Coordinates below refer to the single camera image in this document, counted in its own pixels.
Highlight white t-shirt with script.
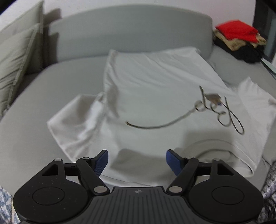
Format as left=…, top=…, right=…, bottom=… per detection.
left=47, top=47, right=275, bottom=187

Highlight houndstooth patterned trousers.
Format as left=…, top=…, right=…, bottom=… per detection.
left=1, top=162, right=275, bottom=223

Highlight grey sofa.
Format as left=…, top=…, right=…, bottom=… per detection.
left=1, top=5, right=275, bottom=194

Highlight tan folded garment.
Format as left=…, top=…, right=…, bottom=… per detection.
left=213, top=29, right=267, bottom=51

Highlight front beige cushion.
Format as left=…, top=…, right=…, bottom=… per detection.
left=1, top=23, right=41, bottom=116

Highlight beige cushion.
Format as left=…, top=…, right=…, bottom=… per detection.
left=1, top=23, right=41, bottom=116
left=1, top=1, right=44, bottom=42

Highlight red folded garment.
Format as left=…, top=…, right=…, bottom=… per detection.
left=215, top=20, right=258, bottom=43

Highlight rear beige cushion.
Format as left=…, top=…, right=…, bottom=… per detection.
left=1, top=1, right=44, bottom=42

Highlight dark window frame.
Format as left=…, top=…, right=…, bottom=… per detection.
left=252, top=0, right=276, bottom=75

